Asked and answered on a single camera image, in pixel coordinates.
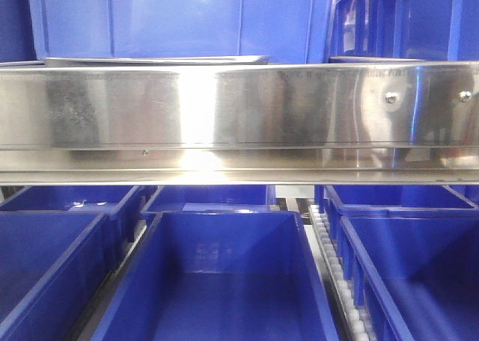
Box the silver steel tray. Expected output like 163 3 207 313
43 55 269 67

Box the blue rear centre bin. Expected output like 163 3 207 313
141 185 276 222

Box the blue rear right bin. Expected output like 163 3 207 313
317 185 478 240

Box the blue rear left bin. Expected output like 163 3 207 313
1 185 147 244

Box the large blue upper bin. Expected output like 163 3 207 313
29 0 336 64

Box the roller conveyor track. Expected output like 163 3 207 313
308 205 376 340

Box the ribbed blue upper crate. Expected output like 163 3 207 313
329 0 478 61

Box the stainless steel shelf rail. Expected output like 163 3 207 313
1 58 478 185

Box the rail screw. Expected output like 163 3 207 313
384 91 400 105
459 90 473 103

